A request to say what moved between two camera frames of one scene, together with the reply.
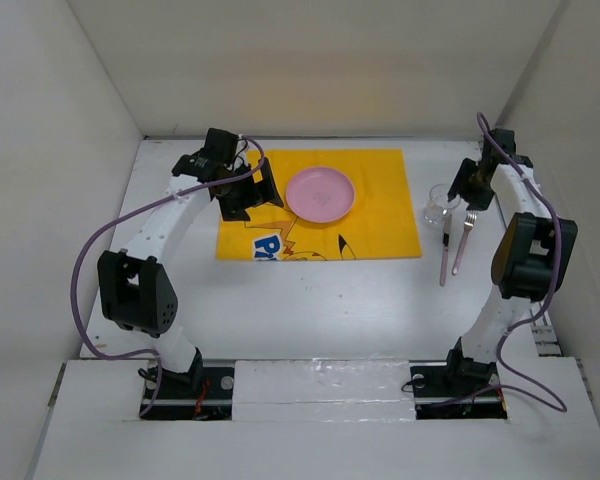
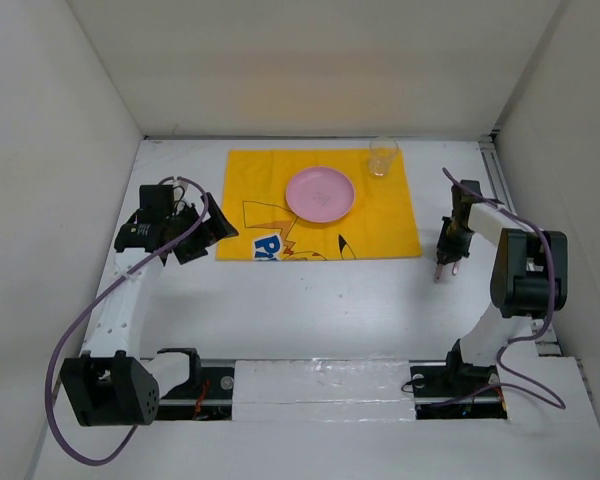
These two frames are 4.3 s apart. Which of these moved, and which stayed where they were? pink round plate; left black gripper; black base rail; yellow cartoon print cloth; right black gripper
Moved: left black gripper; right black gripper
Stayed: black base rail; pink round plate; yellow cartoon print cloth
